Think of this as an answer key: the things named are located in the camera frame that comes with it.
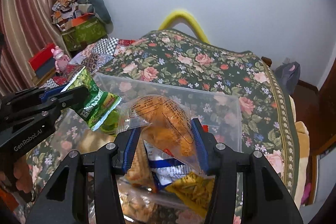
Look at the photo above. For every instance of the golden fried pastry bag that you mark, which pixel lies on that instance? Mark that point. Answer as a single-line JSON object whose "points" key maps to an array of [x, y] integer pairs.
{"points": [[164, 123]]}

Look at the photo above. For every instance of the striped pink curtain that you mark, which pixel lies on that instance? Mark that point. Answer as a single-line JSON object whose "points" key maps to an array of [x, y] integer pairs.
{"points": [[27, 29]]}

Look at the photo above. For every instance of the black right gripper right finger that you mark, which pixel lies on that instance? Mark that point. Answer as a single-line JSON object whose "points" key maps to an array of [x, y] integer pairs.
{"points": [[265, 197]]}

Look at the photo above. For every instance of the green peas snack bag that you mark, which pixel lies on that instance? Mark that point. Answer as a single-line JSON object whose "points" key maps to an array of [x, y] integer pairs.
{"points": [[96, 105]]}

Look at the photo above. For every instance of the wooden door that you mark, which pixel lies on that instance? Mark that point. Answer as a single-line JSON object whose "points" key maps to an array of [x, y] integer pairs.
{"points": [[316, 109]]}

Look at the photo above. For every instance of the grey plush pillow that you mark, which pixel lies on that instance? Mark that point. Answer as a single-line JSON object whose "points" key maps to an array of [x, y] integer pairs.
{"points": [[99, 9]]}

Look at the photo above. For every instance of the yellow snack packet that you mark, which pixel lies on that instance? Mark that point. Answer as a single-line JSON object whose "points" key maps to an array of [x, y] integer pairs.
{"points": [[194, 191]]}

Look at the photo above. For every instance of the left hand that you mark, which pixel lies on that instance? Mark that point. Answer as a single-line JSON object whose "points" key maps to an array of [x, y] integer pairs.
{"points": [[21, 172]]}

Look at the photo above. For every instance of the biscuit bar pack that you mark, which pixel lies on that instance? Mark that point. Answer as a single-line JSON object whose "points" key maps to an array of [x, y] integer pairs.
{"points": [[140, 174]]}

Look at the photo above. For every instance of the dark floral bed cover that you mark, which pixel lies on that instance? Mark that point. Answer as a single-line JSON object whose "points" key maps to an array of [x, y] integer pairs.
{"points": [[268, 111]]}

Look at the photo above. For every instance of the green storage box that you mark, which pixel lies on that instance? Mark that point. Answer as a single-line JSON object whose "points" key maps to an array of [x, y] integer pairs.
{"points": [[89, 31]]}

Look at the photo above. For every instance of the patchwork quilt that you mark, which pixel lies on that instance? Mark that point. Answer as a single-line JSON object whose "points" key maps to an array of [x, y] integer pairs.
{"points": [[93, 58]]}

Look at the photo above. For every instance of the red box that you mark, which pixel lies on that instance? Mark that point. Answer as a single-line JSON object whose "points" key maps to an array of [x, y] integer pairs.
{"points": [[42, 56]]}

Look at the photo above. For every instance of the clear plastic storage bin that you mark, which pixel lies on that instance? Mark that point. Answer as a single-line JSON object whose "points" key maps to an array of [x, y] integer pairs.
{"points": [[219, 114]]}

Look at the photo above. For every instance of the pink toy figure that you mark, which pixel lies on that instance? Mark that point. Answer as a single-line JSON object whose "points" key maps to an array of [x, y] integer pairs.
{"points": [[61, 59]]}

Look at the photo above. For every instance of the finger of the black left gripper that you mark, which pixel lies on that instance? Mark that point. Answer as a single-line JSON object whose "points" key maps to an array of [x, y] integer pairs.
{"points": [[60, 101], [28, 98]]}

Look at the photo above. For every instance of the grey backpack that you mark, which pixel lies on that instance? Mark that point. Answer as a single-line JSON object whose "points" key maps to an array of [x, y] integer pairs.
{"points": [[288, 76]]}

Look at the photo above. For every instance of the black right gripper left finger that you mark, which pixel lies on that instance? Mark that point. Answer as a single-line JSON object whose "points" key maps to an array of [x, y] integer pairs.
{"points": [[65, 197]]}

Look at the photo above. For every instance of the yellow foam bed rail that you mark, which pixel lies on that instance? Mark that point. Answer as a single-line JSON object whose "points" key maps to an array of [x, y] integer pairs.
{"points": [[180, 16]]}

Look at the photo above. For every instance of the blue white snack packet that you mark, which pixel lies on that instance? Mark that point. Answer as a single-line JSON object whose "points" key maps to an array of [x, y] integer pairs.
{"points": [[165, 168]]}

